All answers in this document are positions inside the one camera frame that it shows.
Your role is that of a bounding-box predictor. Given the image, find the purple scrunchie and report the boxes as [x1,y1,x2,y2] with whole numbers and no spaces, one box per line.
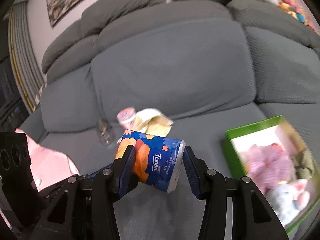
[246,145,293,194]

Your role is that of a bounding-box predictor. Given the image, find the red white pompom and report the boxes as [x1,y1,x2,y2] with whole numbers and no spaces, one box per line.
[270,142,284,152]

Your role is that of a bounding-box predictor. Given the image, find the blue orange tissue pack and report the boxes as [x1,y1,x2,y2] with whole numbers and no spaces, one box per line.
[115,129,185,193]

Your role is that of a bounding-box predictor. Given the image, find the white pink plush toy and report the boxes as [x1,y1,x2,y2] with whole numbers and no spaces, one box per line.
[265,179,310,227]

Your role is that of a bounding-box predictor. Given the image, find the pink floral clothing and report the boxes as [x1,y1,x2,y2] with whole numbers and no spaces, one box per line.
[0,128,81,230]

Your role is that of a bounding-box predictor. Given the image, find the green cardboard box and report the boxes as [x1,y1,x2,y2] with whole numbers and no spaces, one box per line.
[223,115,319,233]

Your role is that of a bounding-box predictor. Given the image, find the olive green cloth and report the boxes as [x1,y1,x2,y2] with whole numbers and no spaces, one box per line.
[291,149,315,180]

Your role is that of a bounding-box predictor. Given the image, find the pink lidded canister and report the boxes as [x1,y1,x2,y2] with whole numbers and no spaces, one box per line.
[117,107,136,129]

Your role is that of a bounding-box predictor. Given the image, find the cream yellow towel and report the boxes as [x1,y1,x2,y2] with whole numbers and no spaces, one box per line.
[125,108,174,137]

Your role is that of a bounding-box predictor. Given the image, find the striped curtain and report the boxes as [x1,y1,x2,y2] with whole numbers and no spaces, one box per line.
[8,1,45,113]

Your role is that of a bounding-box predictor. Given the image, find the grey fabric sofa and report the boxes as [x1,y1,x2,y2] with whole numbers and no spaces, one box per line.
[18,0,320,240]

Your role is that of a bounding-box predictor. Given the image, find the colourful plush toys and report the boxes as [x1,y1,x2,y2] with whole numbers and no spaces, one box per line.
[252,0,320,36]

